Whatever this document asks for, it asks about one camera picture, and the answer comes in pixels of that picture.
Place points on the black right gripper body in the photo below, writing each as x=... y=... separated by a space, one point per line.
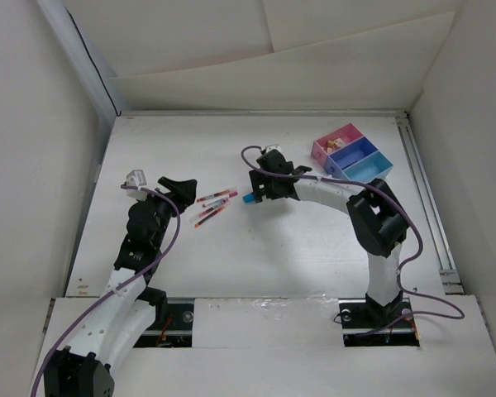
x=269 y=184

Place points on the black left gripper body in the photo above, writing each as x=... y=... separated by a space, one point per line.
x=163 y=210

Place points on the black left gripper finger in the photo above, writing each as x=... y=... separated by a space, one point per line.
x=179 y=187
x=184 y=199

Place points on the blue cap black highlighter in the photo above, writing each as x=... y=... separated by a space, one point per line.
x=249 y=198

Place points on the orange gel pen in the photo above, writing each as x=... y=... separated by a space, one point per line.
x=209 y=216

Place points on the white eraser with label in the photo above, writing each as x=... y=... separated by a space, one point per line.
x=339 y=143

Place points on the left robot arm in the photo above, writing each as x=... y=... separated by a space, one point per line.
x=85 y=357

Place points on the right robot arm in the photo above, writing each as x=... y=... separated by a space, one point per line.
x=374 y=212

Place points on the pink gel pen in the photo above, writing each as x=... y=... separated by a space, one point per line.
x=204 y=213

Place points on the red gel pen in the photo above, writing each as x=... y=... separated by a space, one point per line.
x=217 y=194

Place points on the white marker pink cap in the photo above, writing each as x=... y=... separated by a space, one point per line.
x=217 y=202

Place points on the dark blue storage bin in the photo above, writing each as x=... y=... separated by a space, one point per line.
x=338 y=162

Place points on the pink storage bin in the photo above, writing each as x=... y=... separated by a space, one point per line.
x=348 y=133

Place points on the light blue storage bin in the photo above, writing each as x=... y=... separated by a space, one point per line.
x=373 y=166

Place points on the white foam board front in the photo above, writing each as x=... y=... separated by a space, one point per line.
x=272 y=347

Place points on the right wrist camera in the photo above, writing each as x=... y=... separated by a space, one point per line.
x=271 y=148

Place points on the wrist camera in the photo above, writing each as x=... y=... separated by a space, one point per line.
x=136 y=179
x=271 y=148

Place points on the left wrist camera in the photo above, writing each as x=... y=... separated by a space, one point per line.
x=136 y=179

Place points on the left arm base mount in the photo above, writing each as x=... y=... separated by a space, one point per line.
x=175 y=332

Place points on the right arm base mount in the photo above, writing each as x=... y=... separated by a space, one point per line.
x=362 y=327

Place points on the aluminium rail right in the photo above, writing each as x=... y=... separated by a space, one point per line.
x=450 y=279

